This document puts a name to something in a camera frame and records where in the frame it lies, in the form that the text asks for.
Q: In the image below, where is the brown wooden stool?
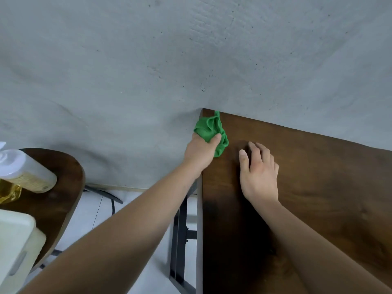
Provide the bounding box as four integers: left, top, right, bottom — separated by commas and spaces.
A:
0, 148, 124, 274

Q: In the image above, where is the white plastic bin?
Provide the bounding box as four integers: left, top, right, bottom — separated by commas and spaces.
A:
0, 209, 47, 294

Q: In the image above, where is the green cleaning cloth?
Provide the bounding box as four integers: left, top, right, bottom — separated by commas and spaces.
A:
194, 111, 229, 158

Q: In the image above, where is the person's left hand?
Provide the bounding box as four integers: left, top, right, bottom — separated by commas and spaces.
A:
183, 133, 222, 178

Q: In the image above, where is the person's left forearm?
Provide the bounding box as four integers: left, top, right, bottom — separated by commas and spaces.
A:
18, 160, 203, 294

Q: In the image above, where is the person's right forearm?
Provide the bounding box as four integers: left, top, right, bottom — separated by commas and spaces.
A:
251, 199, 392, 294

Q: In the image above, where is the clear plastic bottle white cap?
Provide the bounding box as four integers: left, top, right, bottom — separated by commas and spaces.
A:
0, 142, 58, 194

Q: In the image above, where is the black metal table frame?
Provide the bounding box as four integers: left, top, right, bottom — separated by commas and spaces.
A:
169, 177, 203, 294

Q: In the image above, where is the person's right hand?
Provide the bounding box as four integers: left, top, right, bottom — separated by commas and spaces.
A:
238, 141, 280, 207

